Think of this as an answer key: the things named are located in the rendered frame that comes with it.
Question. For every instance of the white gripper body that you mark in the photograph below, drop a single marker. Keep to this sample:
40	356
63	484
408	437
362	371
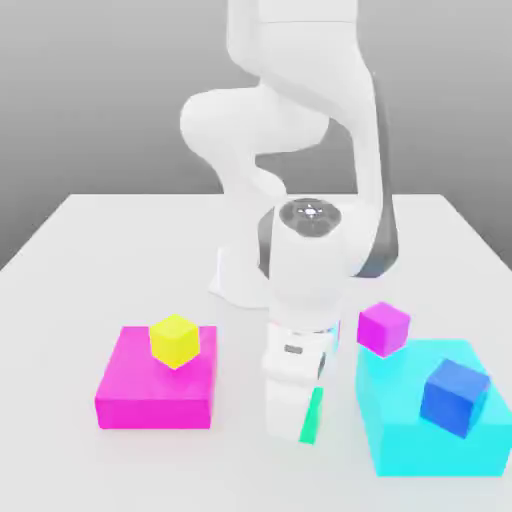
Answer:
284	408

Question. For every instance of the large magenta box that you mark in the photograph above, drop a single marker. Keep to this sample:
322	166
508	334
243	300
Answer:
154	394

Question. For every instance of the large cyan box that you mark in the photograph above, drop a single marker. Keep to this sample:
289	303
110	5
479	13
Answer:
404	440

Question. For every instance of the small yellow cube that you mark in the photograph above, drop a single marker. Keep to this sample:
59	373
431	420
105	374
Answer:
174	340

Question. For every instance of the small purple cube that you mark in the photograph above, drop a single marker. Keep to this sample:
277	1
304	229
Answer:
383	328

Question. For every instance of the small blue cube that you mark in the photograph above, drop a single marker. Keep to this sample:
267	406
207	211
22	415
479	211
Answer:
452	396

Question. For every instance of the small green cube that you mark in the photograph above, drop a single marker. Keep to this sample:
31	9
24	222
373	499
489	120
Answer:
312	418

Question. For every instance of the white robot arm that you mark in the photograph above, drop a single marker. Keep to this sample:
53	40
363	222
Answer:
304	264

